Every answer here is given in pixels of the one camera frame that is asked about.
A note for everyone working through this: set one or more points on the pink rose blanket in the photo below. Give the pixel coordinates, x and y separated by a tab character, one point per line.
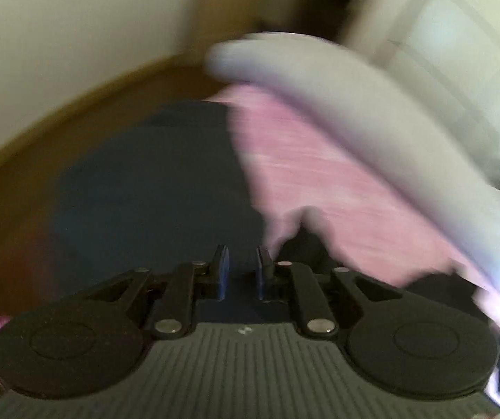
333	192

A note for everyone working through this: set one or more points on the white panelled furniture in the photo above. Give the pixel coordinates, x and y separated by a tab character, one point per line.
455	39

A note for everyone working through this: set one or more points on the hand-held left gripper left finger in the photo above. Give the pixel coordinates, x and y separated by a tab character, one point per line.
222	273

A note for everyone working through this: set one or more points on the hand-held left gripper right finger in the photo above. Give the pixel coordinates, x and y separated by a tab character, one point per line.
260	273

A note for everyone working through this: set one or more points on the dark blue cloth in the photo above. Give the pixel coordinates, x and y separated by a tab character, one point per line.
154	192

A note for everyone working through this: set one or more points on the grey quilted pillow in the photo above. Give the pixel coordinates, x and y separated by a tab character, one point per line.
376	126

